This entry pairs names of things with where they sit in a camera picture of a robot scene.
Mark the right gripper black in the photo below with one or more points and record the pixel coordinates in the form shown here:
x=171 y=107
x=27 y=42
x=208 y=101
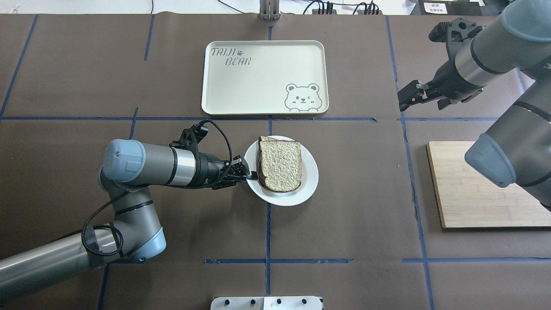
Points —
x=447 y=82

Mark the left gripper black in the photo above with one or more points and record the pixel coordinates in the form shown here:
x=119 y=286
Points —
x=209 y=170

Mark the bread slice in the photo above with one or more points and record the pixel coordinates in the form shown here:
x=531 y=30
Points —
x=279 y=164

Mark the white round plate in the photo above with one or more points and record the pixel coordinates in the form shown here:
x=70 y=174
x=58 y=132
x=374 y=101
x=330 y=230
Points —
x=309 y=178

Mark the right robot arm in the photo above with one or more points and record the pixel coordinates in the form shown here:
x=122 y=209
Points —
x=506 y=62

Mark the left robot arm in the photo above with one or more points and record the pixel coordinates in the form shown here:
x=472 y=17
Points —
x=128 y=224

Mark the cream bear tray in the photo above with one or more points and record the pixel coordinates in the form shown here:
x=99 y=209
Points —
x=266 y=77

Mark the wooden cutting board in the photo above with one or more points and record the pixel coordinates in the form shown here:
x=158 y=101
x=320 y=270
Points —
x=466 y=199

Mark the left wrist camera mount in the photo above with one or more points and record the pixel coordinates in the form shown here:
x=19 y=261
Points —
x=189 y=137

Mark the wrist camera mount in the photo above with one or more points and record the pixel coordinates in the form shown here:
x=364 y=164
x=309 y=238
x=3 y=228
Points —
x=189 y=137
x=456 y=34

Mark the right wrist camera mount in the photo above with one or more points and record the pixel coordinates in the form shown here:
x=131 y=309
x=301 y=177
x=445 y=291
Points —
x=456 y=34

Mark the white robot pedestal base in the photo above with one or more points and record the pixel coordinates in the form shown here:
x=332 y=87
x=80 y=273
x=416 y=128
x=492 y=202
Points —
x=268 y=303

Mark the aluminium frame post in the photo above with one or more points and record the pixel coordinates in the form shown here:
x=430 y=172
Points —
x=269 y=10

